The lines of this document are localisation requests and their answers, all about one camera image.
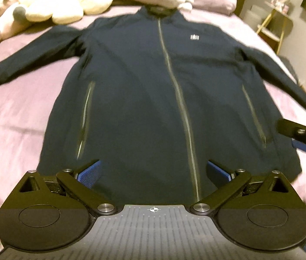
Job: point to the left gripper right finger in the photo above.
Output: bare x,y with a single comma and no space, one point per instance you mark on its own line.
262,213

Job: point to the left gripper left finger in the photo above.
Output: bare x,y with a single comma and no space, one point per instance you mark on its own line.
45,213

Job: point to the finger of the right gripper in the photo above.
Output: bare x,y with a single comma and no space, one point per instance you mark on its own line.
302,134

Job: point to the dark navy zip jacket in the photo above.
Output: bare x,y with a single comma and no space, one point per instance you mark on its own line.
154,97

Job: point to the purple bed sheet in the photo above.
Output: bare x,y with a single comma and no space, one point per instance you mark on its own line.
26,102

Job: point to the yellow side table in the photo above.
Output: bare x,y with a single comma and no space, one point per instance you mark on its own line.
275,27

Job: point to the pink plush with grey feet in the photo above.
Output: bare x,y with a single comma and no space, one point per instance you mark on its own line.
12,18

